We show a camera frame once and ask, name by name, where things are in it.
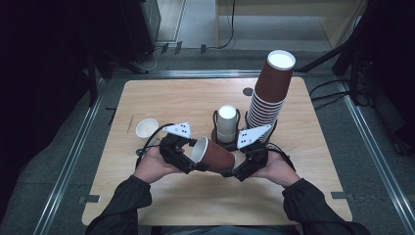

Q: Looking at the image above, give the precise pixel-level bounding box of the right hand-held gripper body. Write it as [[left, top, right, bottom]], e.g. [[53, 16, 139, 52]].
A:
[[232, 123, 273, 183]]

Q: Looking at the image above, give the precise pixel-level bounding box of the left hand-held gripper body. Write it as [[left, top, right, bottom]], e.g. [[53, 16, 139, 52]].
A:
[[159, 121, 199, 175]]

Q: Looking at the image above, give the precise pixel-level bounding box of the single brown ribbed paper cup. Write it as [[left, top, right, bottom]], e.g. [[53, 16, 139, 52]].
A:
[[190, 135, 237, 173]]

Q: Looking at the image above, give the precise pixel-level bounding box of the dark wooden wire cup holder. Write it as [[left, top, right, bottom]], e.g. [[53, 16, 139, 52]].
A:
[[209, 108, 279, 153]]

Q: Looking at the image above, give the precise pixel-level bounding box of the single white paper cup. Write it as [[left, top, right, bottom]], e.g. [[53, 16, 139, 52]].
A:
[[135, 117, 161, 140]]

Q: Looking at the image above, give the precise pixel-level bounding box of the stack of brown paper cups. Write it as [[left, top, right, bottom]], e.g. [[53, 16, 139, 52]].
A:
[[245, 49, 298, 145]]

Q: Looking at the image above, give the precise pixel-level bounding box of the person's right hand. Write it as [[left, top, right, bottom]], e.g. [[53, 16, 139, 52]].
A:
[[253, 151, 302, 190]]

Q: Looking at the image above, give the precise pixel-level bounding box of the person's left hand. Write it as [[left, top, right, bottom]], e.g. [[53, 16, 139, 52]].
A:
[[132, 145, 184, 185]]

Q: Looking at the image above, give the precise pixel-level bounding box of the black metal stand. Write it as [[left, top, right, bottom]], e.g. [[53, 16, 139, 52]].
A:
[[86, 48, 151, 109]]

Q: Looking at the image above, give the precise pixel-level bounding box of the black tripod stand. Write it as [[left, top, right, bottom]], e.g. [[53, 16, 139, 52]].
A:
[[295, 0, 415, 109]]

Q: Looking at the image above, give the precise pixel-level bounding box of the black cabinet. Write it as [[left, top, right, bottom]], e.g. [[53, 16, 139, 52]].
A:
[[118, 0, 162, 63]]

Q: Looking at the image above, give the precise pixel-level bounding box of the light wooden furniture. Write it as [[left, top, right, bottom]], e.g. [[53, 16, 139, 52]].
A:
[[214, 0, 370, 50]]

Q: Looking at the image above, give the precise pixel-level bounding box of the right hand-held gripper cable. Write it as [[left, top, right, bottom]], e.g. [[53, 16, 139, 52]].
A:
[[265, 143, 298, 173]]

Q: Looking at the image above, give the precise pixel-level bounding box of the white floor cable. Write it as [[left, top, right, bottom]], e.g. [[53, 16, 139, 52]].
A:
[[135, 45, 164, 73]]

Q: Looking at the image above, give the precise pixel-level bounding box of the grey metal table bracket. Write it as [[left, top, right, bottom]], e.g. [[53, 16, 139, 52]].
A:
[[77, 194, 102, 205], [330, 191, 355, 202]]

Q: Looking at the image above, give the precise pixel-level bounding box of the black floor cable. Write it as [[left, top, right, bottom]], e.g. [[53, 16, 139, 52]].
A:
[[312, 91, 351, 112], [307, 77, 350, 98]]

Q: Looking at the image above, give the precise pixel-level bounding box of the aluminium frame rail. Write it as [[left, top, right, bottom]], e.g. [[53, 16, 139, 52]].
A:
[[337, 77, 415, 235], [32, 77, 109, 235]]

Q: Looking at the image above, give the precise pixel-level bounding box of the hanging black cable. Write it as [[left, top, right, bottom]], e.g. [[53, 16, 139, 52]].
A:
[[208, 0, 237, 51]]

